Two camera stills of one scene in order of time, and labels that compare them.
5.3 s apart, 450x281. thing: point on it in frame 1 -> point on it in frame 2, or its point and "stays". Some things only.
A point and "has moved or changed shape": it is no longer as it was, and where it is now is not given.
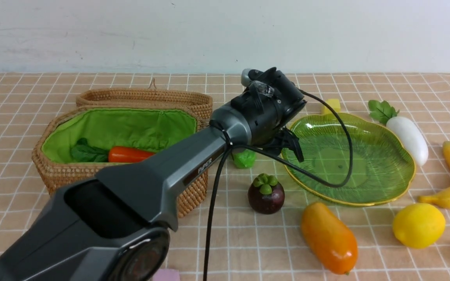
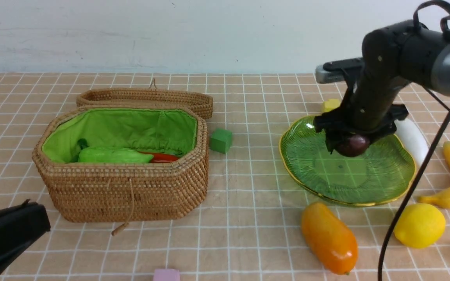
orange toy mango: x=330 y=240 stays
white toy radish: x=411 y=137 stays
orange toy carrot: x=121 y=153 has moved or changed shape
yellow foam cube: x=334 y=104 stays
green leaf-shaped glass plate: x=381 y=172 stays
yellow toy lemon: x=418 y=225 stays
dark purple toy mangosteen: x=265 y=194 -> x=352 y=145
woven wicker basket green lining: x=107 y=128 stays
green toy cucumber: x=244 y=159 -> x=112 y=155
